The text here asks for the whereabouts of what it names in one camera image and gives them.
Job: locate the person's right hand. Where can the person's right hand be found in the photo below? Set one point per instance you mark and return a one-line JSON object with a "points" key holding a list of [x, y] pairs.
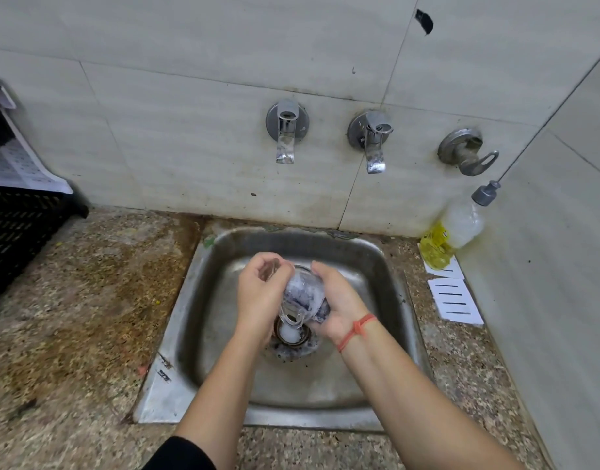
{"points": [[344, 303]]}

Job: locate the person's left hand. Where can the person's left hand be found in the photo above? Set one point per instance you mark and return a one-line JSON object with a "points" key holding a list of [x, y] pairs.
{"points": [[256, 298]]}

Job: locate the dark speckled sponge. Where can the dark speckled sponge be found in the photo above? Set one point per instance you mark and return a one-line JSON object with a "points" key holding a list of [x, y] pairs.
{"points": [[304, 293]]}

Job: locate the clear glass cup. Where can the clear glass cup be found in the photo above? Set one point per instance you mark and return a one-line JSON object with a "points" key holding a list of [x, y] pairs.
{"points": [[302, 293]]}

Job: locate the yellow dish soap bottle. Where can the yellow dish soap bottle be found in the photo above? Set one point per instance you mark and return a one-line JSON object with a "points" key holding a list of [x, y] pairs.
{"points": [[444, 239]]}

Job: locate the black dish rack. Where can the black dish rack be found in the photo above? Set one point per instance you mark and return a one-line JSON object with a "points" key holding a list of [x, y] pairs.
{"points": [[20, 230]]}

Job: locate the person's left forearm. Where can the person's left forearm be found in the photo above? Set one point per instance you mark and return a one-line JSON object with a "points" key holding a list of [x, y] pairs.
{"points": [[221, 396]]}

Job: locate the person's right forearm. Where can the person's right forearm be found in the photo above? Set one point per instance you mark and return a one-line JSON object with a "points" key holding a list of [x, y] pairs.
{"points": [[427, 406]]}

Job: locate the orange wrist thread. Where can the orange wrist thread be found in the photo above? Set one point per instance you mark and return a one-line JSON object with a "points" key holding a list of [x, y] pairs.
{"points": [[356, 330]]}

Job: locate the stainless steel sink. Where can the stainless steel sink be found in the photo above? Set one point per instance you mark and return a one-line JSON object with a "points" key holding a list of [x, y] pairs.
{"points": [[207, 298]]}

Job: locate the metal sink drain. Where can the metal sink drain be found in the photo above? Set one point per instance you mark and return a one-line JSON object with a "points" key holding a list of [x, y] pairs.
{"points": [[295, 340]]}

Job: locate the white drip tray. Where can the white drip tray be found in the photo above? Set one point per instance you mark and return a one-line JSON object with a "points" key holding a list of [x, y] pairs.
{"points": [[20, 171]]}

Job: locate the black tape piece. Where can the black tape piece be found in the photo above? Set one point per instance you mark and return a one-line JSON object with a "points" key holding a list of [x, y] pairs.
{"points": [[424, 21]]}

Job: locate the chrome wall tap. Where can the chrome wall tap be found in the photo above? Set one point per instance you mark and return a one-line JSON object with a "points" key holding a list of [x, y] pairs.
{"points": [[286, 122], [371, 132]]}

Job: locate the grey wall valve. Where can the grey wall valve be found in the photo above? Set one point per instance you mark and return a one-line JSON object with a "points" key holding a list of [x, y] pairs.
{"points": [[459, 146]]}

